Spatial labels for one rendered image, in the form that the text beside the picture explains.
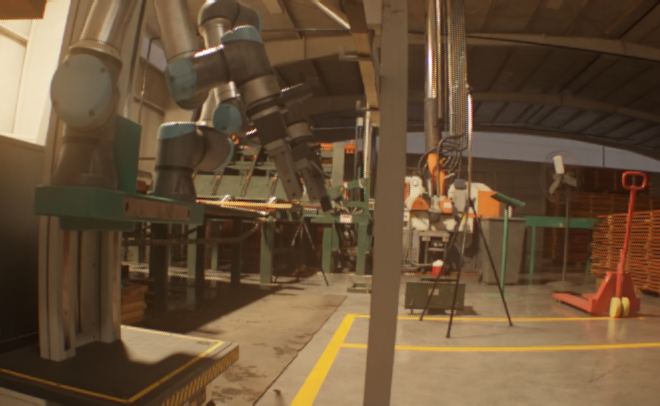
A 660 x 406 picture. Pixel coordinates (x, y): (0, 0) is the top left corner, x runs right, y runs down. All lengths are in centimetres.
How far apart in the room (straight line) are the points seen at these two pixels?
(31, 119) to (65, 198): 1000
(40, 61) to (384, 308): 1052
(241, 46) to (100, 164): 35
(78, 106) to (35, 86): 1025
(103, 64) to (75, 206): 27
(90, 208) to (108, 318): 55
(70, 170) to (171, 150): 53
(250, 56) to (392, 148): 38
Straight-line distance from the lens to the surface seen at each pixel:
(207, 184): 1185
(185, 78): 96
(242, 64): 98
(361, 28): 87
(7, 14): 58
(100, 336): 152
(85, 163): 104
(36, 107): 1100
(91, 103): 92
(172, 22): 113
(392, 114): 118
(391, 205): 115
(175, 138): 151
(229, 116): 137
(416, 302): 463
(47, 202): 106
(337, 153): 1111
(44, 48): 1134
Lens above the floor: 68
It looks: 2 degrees up
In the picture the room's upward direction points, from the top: 3 degrees clockwise
